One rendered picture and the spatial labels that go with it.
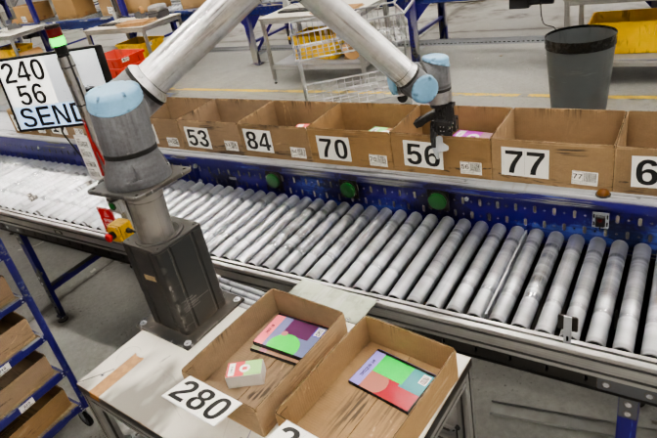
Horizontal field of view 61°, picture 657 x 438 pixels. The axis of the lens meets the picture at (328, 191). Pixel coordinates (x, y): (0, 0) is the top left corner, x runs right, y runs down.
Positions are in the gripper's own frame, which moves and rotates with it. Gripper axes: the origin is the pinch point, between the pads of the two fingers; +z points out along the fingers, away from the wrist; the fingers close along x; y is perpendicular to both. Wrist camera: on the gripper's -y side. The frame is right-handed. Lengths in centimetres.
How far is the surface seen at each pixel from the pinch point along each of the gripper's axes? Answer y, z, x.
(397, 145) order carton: -16.6, -1.9, -0.3
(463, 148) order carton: 10.0, -2.7, -0.4
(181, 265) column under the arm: -47, -1, -90
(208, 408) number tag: -13, 12, -120
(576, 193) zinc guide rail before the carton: 48.7, 8.9, -4.2
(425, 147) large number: -4.7, -2.1, -0.5
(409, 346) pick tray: 21, 19, -79
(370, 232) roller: -20.1, 23.5, -24.4
